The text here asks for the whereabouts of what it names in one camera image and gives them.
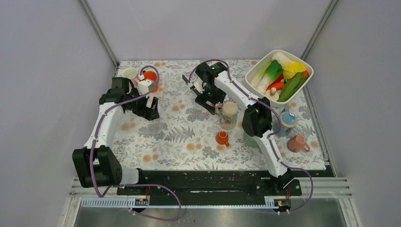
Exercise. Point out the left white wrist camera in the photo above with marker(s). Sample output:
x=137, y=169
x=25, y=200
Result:
x=145, y=85

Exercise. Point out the white vegetable tray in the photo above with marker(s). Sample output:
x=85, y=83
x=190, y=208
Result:
x=253, y=76

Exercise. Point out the black and white box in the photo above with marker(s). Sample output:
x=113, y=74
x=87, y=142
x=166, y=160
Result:
x=188, y=79

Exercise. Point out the orange enamel mug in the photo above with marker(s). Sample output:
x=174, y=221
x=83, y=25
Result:
x=151, y=75

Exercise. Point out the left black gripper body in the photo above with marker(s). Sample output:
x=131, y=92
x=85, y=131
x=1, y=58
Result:
x=138, y=107

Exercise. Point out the blue tape roll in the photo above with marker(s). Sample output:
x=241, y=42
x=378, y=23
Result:
x=288, y=122

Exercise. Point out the small orange cup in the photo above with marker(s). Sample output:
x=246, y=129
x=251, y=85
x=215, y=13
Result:
x=222, y=138

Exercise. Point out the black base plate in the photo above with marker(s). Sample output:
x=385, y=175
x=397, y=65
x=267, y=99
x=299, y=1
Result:
x=208, y=188

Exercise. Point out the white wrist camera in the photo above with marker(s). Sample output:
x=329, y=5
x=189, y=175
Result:
x=145, y=85
x=197, y=83

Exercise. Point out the napa cabbage toy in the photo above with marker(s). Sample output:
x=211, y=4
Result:
x=281, y=58

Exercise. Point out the red carrot toy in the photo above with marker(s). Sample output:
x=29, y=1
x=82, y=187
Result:
x=278, y=85

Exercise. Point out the floral tablecloth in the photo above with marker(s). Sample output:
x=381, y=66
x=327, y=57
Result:
x=183, y=138

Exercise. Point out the brown pink dotted mug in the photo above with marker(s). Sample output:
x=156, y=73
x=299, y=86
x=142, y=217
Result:
x=298, y=143

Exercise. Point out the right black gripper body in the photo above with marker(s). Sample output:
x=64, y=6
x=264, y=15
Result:
x=212, y=94

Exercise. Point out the green cucumber toy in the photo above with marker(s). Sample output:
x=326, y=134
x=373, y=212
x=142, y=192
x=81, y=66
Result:
x=292, y=86

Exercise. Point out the mushroom toy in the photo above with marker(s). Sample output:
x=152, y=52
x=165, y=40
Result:
x=272, y=94

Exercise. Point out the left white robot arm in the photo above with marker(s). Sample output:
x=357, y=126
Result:
x=95, y=163

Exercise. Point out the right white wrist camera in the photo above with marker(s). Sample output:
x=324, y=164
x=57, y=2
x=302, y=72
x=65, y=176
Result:
x=197, y=83

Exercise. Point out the green leek toy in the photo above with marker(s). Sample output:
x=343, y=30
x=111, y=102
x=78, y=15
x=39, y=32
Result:
x=271, y=74

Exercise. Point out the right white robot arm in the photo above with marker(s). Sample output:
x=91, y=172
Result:
x=257, y=123

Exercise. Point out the green ceramic mug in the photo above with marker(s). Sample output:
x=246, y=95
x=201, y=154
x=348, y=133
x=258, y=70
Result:
x=250, y=141

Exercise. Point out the floral beige mug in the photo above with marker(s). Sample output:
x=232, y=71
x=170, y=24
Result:
x=227, y=115

